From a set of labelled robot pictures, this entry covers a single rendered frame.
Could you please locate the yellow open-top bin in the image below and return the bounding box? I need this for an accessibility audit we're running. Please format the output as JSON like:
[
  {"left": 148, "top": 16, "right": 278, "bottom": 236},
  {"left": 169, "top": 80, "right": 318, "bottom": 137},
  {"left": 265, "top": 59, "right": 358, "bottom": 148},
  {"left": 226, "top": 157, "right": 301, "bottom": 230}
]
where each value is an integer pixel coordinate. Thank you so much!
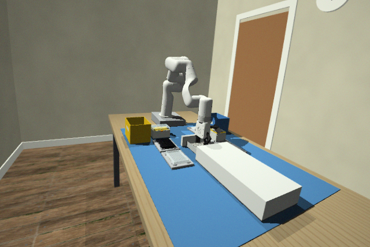
[{"left": 125, "top": 117, "right": 151, "bottom": 144}]

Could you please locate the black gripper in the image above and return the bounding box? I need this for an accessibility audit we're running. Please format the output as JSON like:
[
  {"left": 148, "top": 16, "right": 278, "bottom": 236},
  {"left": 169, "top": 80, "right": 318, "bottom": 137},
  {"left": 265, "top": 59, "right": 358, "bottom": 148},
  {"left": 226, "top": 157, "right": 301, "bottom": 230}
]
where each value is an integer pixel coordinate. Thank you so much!
[{"left": 195, "top": 119, "right": 211, "bottom": 145}]

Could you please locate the dark blue open-top bin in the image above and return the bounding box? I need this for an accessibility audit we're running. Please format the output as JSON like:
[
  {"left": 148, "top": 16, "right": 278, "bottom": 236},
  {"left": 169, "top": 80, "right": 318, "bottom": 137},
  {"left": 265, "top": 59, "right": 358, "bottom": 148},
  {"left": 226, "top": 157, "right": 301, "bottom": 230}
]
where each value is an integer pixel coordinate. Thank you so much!
[{"left": 210, "top": 113, "right": 230, "bottom": 132}]

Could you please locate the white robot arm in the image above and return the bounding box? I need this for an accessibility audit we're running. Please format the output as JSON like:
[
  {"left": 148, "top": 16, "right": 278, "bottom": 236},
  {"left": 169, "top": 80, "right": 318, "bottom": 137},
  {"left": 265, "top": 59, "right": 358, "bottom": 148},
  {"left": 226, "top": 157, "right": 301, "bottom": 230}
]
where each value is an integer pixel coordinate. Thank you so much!
[{"left": 159, "top": 57, "right": 213, "bottom": 122}]

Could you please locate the blue bench mat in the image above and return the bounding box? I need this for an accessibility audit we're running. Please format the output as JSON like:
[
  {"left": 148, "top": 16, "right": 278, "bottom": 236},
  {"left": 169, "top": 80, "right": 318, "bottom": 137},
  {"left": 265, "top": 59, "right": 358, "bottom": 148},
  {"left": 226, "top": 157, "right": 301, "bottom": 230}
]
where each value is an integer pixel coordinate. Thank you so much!
[{"left": 121, "top": 123, "right": 340, "bottom": 247}]

